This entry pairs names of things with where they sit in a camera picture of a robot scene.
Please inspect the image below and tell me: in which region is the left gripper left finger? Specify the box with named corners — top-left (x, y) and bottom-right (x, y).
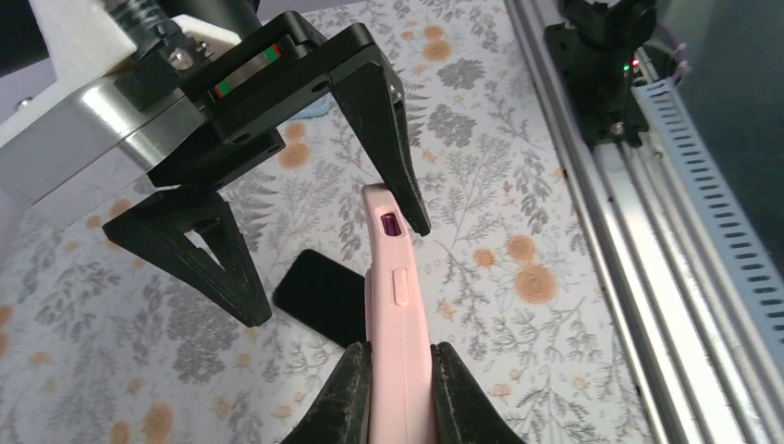
top-left (282, 342), bottom-right (372, 444)

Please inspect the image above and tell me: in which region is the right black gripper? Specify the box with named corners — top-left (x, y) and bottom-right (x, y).
top-left (103, 11), bottom-right (431, 327)

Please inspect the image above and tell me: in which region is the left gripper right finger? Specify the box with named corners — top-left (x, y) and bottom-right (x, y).
top-left (431, 342), bottom-right (523, 444)

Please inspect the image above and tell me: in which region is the phone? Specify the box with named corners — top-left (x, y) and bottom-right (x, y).
top-left (362, 184), bottom-right (438, 443)
top-left (273, 249), bottom-right (366, 348)

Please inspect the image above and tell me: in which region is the light blue phone case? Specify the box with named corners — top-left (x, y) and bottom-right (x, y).
top-left (291, 96), bottom-right (334, 120)

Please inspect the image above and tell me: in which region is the floral patterned table mat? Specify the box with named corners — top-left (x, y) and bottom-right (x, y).
top-left (1, 1), bottom-right (652, 443)

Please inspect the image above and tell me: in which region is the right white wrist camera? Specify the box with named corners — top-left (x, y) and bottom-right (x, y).
top-left (30, 0), bottom-right (137, 88)

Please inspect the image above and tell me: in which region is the aluminium rail frame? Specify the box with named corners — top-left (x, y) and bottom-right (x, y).
top-left (508, 1), bottom-right (783, 443)

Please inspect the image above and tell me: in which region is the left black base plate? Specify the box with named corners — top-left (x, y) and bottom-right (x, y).
top-left (545, 0), bottom-right (657, 147)

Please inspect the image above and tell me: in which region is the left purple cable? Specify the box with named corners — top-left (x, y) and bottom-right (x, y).
top-left (655, 18), bottom-right (691, 87)

